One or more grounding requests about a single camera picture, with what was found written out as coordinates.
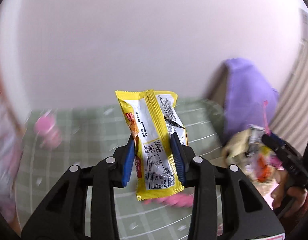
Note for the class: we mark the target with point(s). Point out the person's right forearm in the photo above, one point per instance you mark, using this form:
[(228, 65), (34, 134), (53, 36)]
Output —
[(305, 216)]

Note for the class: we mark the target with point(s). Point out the yellow snack wrapper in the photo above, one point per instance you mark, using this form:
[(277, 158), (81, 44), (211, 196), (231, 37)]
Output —
[(154, 130)]

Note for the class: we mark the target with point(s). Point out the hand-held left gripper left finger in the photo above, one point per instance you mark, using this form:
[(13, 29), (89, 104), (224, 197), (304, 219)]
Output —
[(127, 162)]

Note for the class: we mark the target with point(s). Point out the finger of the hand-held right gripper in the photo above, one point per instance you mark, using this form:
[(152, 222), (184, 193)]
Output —
[(274, 141)]

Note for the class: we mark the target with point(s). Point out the pink small bottle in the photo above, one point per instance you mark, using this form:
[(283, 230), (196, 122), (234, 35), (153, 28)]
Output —
[(47, 130)]

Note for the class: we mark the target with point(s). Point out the pink wrapper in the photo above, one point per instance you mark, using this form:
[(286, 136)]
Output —
[(176, 201)]

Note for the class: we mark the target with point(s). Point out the yellow plastic bag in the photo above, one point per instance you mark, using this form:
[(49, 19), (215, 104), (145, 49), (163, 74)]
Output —
[(244, 155)]

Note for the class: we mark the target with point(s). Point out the person's right hand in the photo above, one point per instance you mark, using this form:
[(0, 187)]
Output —
[(289, 200)]

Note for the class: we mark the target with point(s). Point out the purple pillow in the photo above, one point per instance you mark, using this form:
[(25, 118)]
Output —
[(249, 92)]

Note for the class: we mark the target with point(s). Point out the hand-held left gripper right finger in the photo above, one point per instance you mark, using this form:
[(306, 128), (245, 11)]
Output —
[(177, 162)]

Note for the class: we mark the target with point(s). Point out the striped curtain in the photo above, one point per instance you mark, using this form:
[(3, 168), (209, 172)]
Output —
[(294, 92)]

